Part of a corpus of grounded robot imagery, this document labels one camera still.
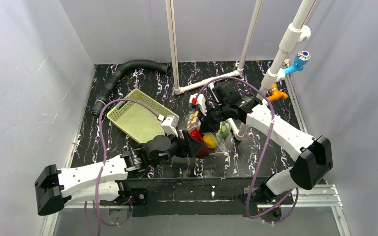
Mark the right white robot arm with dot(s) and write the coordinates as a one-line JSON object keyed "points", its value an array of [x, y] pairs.
{"points": [[312, 156]]}

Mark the green fake vegetable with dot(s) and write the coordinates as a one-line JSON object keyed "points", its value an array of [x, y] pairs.
{"points": [[224, 129]]}

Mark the blue plastic faucet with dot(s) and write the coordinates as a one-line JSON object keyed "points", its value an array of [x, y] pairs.
{"points": [[300, 60]]}

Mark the orange plastic faucet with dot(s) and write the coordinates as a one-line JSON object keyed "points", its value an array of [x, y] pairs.
{"points": [[276, 94]]}

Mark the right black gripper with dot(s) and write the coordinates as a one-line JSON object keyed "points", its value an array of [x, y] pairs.
{"points": [[205, 116]]}

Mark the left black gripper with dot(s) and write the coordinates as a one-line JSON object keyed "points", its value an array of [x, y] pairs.
{"points": [[186, 143]]}

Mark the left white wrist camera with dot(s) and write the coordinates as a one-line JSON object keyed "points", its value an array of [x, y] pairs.
{"points": [[169, 124]]}

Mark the pale green plastic basket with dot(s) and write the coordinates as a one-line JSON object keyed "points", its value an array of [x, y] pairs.
{"points": [[135, 120]]}

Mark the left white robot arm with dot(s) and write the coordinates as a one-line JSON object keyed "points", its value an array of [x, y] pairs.
{"points": [[56, 188]]}

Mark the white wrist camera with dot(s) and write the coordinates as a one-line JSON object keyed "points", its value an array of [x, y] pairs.
{"points": [[199, 101], [169, 124]]}

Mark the red fake chili pepper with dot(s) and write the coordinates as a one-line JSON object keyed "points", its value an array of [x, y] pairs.
{"points": [[196, 135]]}

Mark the white PVC pipe frame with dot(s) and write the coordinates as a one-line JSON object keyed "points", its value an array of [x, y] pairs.
{"points": [[211, 34]]}

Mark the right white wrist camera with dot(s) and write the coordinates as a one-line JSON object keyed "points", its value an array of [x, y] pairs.
{"points": [[199, 101]]}

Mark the purple fake sweet potato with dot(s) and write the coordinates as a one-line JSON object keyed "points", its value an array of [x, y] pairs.
{"points": [[202, 152]]}

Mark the clear polka dot zip bag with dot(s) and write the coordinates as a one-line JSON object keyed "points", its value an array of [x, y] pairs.
{"points": [[191, 121]]}

